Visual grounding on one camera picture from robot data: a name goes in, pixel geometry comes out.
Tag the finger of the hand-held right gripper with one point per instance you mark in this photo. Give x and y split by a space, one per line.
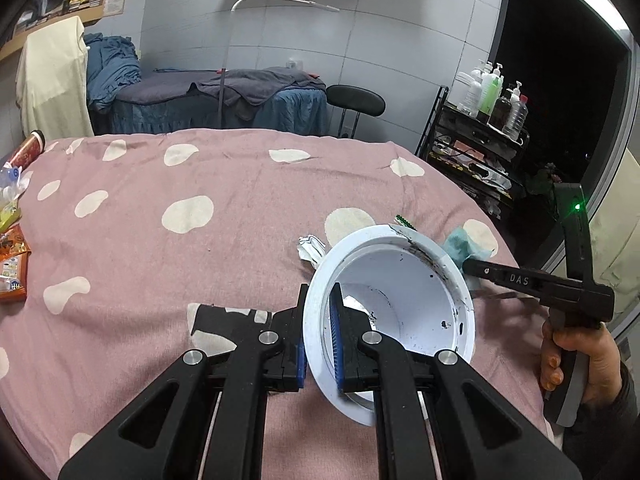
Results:
482 270

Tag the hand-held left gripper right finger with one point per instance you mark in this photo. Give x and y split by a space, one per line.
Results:
336 345

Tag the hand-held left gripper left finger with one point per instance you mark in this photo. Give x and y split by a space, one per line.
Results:
300 365

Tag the white instant noodle cup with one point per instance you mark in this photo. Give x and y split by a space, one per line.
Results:
400 280

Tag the person's right forearm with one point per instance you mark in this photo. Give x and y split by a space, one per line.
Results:
610 440

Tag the person's right hand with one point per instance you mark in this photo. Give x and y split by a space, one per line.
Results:
602 360

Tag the glass sliding door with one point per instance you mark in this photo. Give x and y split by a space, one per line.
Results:
617 210

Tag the potted plant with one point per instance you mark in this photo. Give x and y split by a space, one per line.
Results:
542 180

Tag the green striped wrapper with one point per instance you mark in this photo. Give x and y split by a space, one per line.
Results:
405 222

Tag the white crumpled wrapper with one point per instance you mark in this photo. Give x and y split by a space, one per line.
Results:
310 250

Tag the black trolley cart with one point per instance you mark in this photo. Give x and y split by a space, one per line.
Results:
475 145

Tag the pink spotted blanket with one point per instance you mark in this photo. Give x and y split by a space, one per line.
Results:
200 260

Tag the clear bottle with red cap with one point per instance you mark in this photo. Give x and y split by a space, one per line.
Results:
515 120

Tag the dark pump bottle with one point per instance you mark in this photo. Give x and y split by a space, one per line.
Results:
500 112

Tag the white pump bottle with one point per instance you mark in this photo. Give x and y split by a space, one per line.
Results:
471 97

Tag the green pump bottle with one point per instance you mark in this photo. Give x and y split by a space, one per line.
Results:
491 92

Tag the black stool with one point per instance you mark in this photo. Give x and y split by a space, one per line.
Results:
355 100

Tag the blue massage bed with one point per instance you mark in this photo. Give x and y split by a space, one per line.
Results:
295 110

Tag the grey blanket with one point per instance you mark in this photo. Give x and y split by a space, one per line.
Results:
260 82

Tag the clear plastic cup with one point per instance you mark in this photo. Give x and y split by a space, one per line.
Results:
293 65

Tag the white floor lamp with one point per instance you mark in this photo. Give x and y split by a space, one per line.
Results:
222 85

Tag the orange snack packet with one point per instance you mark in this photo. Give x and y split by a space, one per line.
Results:
12 265

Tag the yellow-green snack packet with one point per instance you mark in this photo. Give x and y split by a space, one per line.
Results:
9 219

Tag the clear plastic bottle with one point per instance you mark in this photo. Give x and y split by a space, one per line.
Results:
12 182

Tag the red paper cup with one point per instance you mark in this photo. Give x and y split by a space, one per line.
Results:
27 150

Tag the pile of blue sheets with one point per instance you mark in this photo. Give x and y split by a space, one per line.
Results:
112 70

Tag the cream towel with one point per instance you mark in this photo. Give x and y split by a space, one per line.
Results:
50 80

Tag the wooden cubby shelf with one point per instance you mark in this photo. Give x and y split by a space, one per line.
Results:
75 15

